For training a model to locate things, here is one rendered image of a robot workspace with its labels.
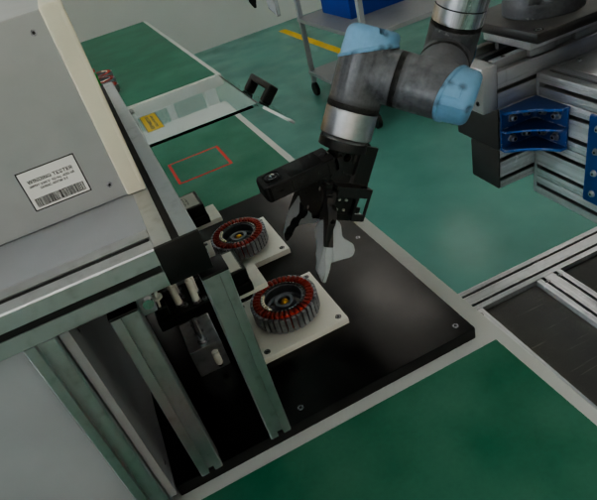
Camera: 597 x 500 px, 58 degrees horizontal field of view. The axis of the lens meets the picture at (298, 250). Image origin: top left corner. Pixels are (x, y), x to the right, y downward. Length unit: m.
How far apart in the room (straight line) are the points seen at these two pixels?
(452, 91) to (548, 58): 0.48
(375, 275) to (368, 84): 0.35
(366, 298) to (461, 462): 0.31
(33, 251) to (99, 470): 0.26
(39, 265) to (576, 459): 0.63
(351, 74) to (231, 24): 5.58
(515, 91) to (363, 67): 0.48
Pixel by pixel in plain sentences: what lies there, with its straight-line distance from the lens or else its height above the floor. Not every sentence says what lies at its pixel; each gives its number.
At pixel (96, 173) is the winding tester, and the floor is 1.15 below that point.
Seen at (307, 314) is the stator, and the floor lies 0.80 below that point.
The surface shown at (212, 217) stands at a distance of 1.02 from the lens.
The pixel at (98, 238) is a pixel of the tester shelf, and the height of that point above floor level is 1.11.
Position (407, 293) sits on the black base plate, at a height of 0.77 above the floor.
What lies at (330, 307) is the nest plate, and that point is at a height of 0.78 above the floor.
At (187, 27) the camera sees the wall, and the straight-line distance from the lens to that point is 6.19.
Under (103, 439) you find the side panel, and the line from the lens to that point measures 0.65.
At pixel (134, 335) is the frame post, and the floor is 1.02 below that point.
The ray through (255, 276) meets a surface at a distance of 0.83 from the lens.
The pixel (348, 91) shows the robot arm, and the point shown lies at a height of 1.11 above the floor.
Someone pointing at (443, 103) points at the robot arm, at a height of 1.08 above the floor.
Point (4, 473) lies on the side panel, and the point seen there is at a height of 0.93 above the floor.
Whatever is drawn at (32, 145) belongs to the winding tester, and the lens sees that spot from 0.62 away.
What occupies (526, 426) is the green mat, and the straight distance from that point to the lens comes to 0.76.
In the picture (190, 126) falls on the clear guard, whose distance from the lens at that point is 0.93.
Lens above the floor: 1.37
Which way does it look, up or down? 35 degrees down
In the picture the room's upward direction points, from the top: 16 degrees counter-clockwise
